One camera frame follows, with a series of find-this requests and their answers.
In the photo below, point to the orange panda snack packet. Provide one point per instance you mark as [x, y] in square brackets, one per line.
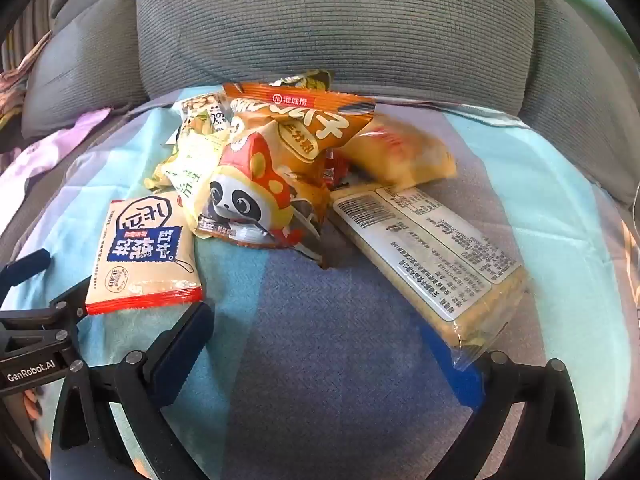
[250, 195]

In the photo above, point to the patterned cloth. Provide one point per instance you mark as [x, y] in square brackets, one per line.
[12, 85]

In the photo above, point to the clear cracker pack white label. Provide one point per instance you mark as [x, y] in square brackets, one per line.
[430, 260]

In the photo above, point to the white nut snack packet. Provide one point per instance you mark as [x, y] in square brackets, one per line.
[205, 110]

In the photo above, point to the orange seed snack packet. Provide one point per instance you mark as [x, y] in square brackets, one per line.
[320, 125]

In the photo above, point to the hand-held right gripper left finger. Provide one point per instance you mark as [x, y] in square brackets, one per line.
[175, 355]

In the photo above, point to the green yellow snack packet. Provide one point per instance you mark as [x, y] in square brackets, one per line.
[310, 80]

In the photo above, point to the yellow rice cracker packet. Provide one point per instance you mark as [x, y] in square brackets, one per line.
[400, 155]

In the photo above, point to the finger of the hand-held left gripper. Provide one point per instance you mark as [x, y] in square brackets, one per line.
[30, 262]
[67, 305]

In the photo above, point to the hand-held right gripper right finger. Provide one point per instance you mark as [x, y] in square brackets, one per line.
[470, 390]

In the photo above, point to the small red snack packet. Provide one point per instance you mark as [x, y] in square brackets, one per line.
[336, 170]

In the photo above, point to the pale yellow corn snack packet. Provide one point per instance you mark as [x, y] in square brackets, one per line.
[185, 160]

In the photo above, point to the blue grey printed blanket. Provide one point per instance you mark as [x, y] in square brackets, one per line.
[325, 360]

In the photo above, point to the white snack packet red edges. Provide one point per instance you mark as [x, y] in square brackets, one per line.
[140, 260]

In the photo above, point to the wide grey sofa back cushion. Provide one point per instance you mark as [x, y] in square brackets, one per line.
[325, 20]

